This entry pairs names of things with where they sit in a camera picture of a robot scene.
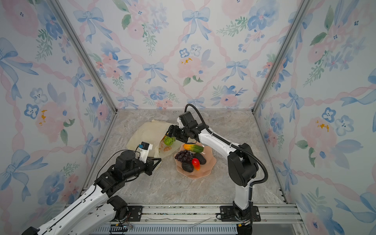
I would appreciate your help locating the purple grape bunch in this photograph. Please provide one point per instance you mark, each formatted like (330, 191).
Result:
(184, 156)

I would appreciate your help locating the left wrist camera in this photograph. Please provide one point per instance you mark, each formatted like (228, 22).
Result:
(145, 148)

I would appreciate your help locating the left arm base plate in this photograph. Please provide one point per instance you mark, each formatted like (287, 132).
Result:
(134, 213)

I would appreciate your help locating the green-orange mango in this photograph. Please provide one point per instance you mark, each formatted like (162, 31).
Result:
(193, 148)

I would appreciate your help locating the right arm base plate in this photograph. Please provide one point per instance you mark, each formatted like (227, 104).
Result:
(235, 214)

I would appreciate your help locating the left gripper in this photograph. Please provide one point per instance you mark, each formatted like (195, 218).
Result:
(151, 164)

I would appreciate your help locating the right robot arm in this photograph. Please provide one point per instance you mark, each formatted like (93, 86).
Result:
(242, 167)

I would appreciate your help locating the aluminium corner post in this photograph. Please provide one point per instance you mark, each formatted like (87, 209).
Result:
(83, 55)
(297, 21)

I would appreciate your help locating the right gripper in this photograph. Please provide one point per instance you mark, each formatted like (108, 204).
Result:
(176, 132)

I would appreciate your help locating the yellow plastic bag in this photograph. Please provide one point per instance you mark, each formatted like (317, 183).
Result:
(153, 132)

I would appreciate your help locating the right aluminium corner post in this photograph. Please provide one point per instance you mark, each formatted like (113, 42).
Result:
(297, 21)

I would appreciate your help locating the red apple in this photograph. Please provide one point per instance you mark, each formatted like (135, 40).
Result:
(196, 163)

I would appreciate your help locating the pink scalloped fruit plate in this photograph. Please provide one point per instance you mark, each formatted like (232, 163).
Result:
(205, 170)

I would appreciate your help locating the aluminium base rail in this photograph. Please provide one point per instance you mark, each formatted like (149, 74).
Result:
(200, 219)

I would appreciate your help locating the green custard apple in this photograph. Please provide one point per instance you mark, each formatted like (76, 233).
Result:
(168, 140)

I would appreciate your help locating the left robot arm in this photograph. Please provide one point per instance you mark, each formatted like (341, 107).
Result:
(99, 204)

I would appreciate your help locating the left aluminium corner post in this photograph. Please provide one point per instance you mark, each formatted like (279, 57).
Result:
(83, 55)

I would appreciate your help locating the dark avocado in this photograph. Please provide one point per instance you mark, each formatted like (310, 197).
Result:
(201, 158)
(188, 167)

